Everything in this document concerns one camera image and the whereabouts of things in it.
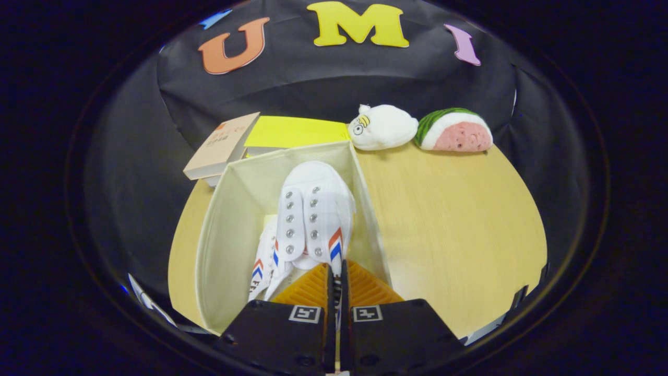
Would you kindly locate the white plush toy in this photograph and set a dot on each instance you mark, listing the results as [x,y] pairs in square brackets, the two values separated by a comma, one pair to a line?
[383,128]

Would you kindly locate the beige fabric storage box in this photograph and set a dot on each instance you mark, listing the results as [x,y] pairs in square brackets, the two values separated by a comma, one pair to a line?
[229,235]

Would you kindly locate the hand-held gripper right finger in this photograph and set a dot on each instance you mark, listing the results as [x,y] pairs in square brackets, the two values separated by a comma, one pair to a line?
[402,339]

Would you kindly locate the beige book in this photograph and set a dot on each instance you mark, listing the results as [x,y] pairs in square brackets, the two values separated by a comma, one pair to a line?
[222,146]

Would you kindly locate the yellow book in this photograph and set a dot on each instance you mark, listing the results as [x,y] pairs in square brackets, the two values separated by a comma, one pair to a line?
[292,131]

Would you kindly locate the watermelon slice plush toy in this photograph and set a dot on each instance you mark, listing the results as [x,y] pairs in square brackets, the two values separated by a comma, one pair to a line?
[459,133]

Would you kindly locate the white canvas shoe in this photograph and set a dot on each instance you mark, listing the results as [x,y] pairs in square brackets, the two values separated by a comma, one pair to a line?
[263,256]
[313,209]

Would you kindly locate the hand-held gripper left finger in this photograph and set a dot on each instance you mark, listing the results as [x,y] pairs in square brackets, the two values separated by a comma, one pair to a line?
[276,339]

